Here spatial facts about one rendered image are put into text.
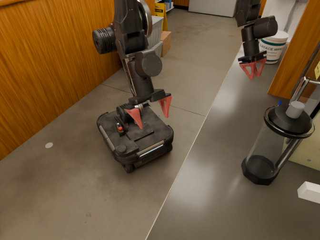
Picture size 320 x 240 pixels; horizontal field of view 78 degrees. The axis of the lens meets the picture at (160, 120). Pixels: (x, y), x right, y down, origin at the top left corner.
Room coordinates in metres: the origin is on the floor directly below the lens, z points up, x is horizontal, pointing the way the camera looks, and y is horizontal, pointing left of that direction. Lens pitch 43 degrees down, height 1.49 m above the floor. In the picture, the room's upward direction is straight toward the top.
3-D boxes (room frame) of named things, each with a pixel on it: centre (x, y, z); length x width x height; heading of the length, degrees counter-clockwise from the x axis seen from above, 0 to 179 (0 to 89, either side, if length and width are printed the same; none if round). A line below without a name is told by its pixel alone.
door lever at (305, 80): (0.46, -0.41, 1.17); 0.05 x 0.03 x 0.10; 63
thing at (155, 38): (2.77, 0.26, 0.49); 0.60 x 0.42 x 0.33; 153
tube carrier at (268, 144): (0.35, -0.31, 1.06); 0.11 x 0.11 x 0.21
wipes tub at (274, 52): (1.12, -0.64, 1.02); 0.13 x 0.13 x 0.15
